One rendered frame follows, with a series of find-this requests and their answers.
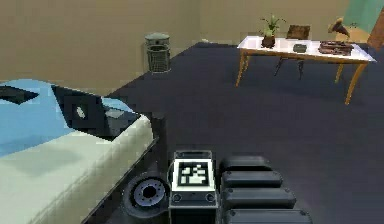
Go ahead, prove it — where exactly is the brown wooden door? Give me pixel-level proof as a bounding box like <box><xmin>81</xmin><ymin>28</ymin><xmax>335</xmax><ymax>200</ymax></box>
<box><xmin>366</xmin><ymin>7</ymin><xmax>384</xmax><ymax>52</ymax></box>

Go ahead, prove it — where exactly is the green potted house plant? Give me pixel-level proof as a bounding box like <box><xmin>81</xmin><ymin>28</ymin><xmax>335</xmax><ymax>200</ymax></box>
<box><xmin>259</xmin><ymin>13</ymin><xmax>287</xmax><ymax>49</ymax></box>

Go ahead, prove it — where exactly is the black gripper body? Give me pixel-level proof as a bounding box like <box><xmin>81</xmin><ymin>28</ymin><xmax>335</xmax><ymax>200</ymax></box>
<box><xmin>120</xmin><ymin>171</ymin><xmax>171</xmax><ymax>220</ymax></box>

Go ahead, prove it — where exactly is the dark brown chair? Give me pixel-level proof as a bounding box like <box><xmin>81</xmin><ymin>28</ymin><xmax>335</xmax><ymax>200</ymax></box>
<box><xmin>273</xmin><ymin>24</ymin><xmax>312</xmax><ymax>80</ymax></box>

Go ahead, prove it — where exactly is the black flat object on bed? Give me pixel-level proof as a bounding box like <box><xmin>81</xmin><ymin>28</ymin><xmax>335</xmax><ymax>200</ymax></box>
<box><xmin>0</xmin><ymin>85</ymin><xmax>40</xmax><ymax>105</ymax></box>

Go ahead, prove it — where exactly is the white top wooden table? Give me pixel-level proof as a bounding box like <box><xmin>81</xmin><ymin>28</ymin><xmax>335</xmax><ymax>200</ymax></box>
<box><xmin>235</xmin><ymin>35</ymin><xmax>378</xmax><ymax>106</ymax></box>

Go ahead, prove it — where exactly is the black open laptop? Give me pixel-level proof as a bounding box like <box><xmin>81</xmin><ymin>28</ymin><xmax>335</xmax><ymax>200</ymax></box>
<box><xmin>51</xmin><ymin>85</ymin><xmax>141</xmax><ymax>141</ymax></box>

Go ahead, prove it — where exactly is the brown horn-shaped statue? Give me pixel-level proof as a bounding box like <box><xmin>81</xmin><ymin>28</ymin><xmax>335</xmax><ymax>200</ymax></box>
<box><xmin>327</xmin><ymin>17</ymin><xmax>352</xmax><ymax>38</ymax></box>

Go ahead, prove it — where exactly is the grey wire waste bin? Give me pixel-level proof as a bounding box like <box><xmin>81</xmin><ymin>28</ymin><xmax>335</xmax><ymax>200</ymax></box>
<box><xmin>144</xmin><ymin>32</ymin><xmax>172</xmax><ymax>74</ymax></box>

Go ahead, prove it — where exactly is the white bed with blue blanket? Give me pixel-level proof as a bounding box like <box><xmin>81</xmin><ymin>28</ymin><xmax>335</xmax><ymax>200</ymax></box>
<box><xmin>0</xmin><ymin>78</ymin><xmax>168</xmax><ymax>224</ymax></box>

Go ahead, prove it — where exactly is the small dark grey box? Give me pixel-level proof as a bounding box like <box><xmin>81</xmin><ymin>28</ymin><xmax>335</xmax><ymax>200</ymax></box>
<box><xmin>292</xmin><ymin>43</ymin><xmax>308</xmax><ymax>54</ymax></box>

